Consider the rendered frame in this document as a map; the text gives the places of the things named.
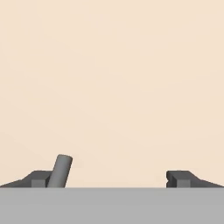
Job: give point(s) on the grey tap lever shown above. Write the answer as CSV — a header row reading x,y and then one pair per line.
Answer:
x,y
60,171

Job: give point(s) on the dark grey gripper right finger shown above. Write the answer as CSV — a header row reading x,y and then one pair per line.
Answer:
x,y
182,176

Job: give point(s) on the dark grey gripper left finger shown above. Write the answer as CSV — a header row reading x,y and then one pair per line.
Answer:
x,y
36,177

